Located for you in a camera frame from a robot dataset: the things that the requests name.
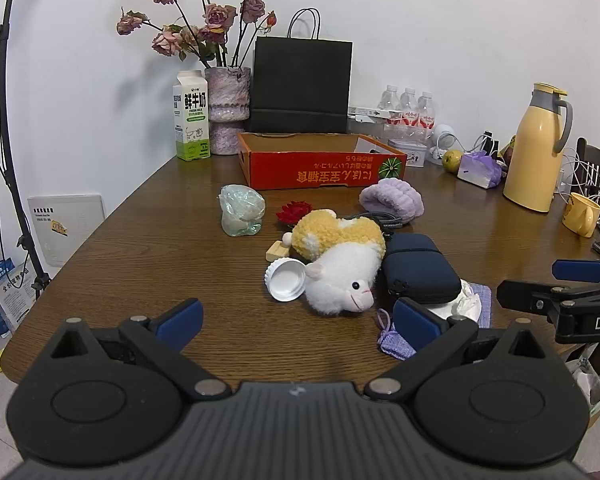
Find purple textured vase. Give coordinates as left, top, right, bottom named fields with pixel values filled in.
left=203, top=66, right=252, bottom=156

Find blue printed bags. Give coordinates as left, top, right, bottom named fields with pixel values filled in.
left=0, top=258, right=32, bottom=338

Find clear water bottle red label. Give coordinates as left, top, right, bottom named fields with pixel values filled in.
left=380, top=85, right=402, bottom=136
left=416, top=91, right=438, bottom=141
left=399, top=87, right=420, bottom=138

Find small printed tin box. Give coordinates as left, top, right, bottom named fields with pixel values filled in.
left=386, top=137, right=428, bottom=167

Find dark snack packet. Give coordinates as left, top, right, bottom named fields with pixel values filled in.
left=499, top=137, right=519, bottom=166

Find braided charging cable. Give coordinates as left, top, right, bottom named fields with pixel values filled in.
left=342, top=212, right=411, bottom=236

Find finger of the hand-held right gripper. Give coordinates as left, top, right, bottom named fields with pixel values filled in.
left=551, top=258, right=600, bottom=283
left=496, top=280, right=600, bottom=323

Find yellow mug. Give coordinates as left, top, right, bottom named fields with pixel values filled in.
left=561, top=192, right=600, bottom=238

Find clear plastic bin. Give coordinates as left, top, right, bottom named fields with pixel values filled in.
left=565, top=357, right=600, bottom=417

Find white plastic lid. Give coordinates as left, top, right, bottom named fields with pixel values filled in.
left=265, top=257, right=307, bottom=303

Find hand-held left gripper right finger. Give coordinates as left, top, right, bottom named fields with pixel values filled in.
left=364, top=297, right=551, bottom=403

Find purple glitter pouch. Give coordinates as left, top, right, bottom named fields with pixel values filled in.
left=376, top=308, right=418, bottom=361

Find iridescent plastic bag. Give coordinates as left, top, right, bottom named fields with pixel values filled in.
left=216, top=184, right=266, bottom=237

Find small white fan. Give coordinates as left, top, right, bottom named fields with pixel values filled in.
left=431, top=124, right=459, bottom=162

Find long white box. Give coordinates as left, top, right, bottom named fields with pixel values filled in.
left=348, top=105, right=396, bottom=122

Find black light stand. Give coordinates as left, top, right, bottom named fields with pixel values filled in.
left=0, top=0, right=53, bottom=301

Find clear plastic container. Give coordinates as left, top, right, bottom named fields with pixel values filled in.
left=347, top=117, right=387, bottom=141

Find lilac fluffy towel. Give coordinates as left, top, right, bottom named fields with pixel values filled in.
left=358, top=183, right=425, bottom=224

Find yellow thermos jug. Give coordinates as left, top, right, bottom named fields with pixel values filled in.
left=503, top=82, right=574, bottom=213

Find dark wooden chair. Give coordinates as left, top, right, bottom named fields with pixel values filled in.
left=576, top=138, right=600, bottom=196

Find small yellow block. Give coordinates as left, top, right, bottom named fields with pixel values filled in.
left=265, top=240, right=292, bottom=263

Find white charging cable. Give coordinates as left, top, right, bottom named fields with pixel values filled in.
left=559, top=147, right=600, bottom=197

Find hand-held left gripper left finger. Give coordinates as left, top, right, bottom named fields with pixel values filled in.
left=50, top=298, right=232, bottom=402

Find dried pink rose bouquet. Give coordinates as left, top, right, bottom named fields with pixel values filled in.
left=116, top=0, right=278, bottom=70

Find navy zip case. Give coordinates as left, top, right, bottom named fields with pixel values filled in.
left=381, top=233, right=463, bottom=305

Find red cardboard box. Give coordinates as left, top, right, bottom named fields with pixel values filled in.
left=237, top=132, right=408, bottom=191

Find red fabric flower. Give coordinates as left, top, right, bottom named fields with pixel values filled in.
left=276, top=200, right=313, bottom=226

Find white green milk carton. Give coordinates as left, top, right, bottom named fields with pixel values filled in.
left=172, top=71, right=212, bottom=162

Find black paper bag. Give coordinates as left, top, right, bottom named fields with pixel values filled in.
left=249, top=8, right=354, bottom=135

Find yellow-green apple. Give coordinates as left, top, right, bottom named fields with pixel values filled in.
left=441, top=149, right=465, bottom=174

